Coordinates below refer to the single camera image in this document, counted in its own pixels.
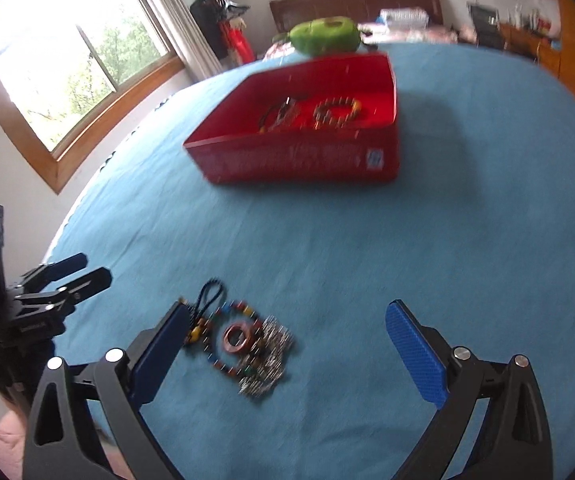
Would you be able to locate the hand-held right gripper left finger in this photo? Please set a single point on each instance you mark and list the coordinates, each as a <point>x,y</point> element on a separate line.
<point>160,350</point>

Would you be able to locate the dark wooden headboard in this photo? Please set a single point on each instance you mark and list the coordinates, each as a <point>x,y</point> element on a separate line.
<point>317,5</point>

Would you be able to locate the black office chair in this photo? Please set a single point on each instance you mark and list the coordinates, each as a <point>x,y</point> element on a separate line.
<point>485,25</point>

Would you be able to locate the red garment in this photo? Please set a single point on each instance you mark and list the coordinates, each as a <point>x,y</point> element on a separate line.
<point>240,42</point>

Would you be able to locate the green plush toy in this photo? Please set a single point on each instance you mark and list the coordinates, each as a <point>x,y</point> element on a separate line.
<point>325,37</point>

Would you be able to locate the large wooden frame window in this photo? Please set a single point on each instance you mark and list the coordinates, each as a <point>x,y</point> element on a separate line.
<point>67,60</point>

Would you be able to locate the blue bedspread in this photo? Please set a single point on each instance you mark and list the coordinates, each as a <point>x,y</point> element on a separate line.
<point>417,240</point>

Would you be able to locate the wooden desk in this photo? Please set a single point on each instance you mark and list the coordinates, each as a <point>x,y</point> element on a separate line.
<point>532,47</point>

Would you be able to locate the red tin box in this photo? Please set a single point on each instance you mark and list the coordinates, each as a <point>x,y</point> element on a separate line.
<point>292,160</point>

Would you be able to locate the plain beige curtain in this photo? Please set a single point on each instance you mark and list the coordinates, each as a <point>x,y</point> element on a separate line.
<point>187,25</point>

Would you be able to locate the wooden coat rack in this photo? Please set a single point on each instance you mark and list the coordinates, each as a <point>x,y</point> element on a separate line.
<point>217,15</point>

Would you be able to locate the pink cloth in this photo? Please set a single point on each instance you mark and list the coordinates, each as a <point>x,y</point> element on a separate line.
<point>4,435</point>

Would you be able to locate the folded patterned blanket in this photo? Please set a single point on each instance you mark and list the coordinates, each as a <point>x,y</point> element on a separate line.
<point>405,17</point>

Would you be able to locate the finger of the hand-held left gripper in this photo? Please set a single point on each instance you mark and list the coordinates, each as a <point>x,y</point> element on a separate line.
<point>64,265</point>
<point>87,282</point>

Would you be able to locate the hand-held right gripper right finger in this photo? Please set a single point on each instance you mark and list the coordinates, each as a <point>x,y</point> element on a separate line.
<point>415,350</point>

